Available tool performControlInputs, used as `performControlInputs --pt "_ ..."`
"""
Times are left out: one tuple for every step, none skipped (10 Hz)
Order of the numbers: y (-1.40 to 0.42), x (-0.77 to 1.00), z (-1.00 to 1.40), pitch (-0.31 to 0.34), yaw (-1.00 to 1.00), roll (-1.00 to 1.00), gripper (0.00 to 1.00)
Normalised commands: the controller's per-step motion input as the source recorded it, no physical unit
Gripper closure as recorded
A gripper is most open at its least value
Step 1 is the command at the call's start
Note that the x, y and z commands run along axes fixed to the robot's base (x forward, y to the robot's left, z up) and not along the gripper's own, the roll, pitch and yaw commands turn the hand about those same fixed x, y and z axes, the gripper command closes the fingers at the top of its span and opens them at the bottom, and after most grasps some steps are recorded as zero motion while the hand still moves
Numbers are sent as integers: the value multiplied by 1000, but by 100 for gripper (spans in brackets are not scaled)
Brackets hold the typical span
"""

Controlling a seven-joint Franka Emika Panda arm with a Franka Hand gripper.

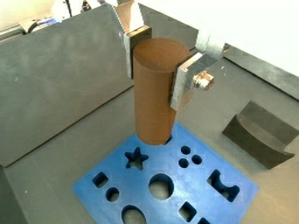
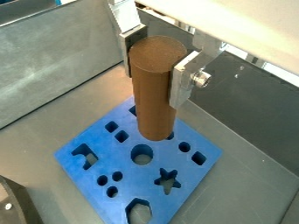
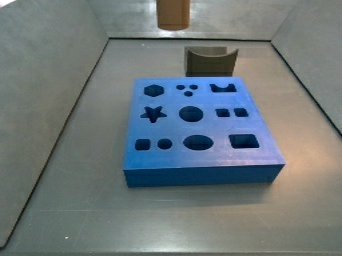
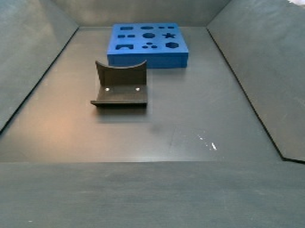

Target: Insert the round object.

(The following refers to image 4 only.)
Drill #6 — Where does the blue shape sorter block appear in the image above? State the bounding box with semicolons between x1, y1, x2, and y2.
107;22;188;69

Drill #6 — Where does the black curved holder bracket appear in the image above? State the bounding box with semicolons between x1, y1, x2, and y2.
91;61;147;107

